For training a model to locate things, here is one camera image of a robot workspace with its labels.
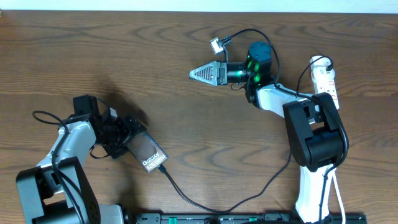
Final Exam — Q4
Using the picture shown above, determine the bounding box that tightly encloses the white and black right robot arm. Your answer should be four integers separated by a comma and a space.
189, 42, 348, 223

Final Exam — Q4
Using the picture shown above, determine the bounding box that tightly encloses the black right camera cable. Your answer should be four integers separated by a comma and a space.
220, 28, 349, 224

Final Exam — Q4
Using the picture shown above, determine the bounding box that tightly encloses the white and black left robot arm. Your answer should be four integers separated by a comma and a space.
16, 95, 146, 223

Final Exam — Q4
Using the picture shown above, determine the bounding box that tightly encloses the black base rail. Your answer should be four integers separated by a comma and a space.
133, 212, 368, 224

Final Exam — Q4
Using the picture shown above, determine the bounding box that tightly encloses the white power strip cord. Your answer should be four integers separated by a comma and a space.
331, 174, 347, 224

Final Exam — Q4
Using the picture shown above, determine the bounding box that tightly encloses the black phone charging cable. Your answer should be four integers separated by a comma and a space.
157, 55, 334, 215

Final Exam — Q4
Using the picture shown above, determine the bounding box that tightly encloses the white power strip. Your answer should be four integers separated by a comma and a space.
310, 55, 340, 109

